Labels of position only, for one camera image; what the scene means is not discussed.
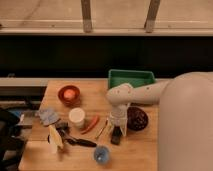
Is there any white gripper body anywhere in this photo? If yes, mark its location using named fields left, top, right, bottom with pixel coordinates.
left=109, top=105, right=128, bottom=127

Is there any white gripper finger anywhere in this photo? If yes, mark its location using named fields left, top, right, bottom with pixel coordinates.
left=106, top=121, right=115, bottom=134
left=120, top=123, right=127, bottom=137

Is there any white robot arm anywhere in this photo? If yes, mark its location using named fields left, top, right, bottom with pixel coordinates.
left=107, top=72, right=213, bottom=171

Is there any small blue glass cup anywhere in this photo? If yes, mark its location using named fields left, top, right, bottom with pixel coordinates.
left=93, top=146, right=110, bottom=165

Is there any white paper cup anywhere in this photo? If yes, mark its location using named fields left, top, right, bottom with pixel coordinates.
left=69, top=108, right=86, bottom=129

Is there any metal fork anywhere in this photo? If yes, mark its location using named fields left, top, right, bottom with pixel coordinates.
left=95, top=117, right=109, bottom=140

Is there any dark bowl of nuts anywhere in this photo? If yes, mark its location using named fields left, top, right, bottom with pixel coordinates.
left=127, top=106, right=148, bottom=131

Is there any orange carrot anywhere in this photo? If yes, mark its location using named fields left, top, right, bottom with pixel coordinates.
left=81, top=115, right=99, bottom=134

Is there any green plastic tray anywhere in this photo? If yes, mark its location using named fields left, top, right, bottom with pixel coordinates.
left=108, top=69, right=155, bottom=88

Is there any red bowl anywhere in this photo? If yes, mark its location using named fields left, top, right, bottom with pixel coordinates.
left=58, top=85, right=80, bottom=106

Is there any orange ball in bowl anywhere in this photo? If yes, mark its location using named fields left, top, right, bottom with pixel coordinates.
left=64, top=89, right=75, bottom=100

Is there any yellow banana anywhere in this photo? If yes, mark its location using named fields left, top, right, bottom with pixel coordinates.
left=49, top=125, right=64, bottom=149

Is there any blue grey cloth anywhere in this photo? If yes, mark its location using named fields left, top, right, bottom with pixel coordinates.
left=36, top=108, right=60, bottom=126

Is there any black chair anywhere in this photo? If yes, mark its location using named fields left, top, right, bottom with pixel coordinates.
left=0, top=107, right=24, bottom=171

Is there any left metal window post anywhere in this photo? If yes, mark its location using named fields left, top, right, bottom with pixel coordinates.
left=81, top=0, right=92, bottom=33

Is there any metal window post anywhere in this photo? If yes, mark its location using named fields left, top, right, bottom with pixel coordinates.
left=81, top=0, right=92, bottom=33
left=144, top=0, right=161, bottom=33

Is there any right metal window post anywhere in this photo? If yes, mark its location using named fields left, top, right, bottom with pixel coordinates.
left=144, top=0, right=161, bottom=33

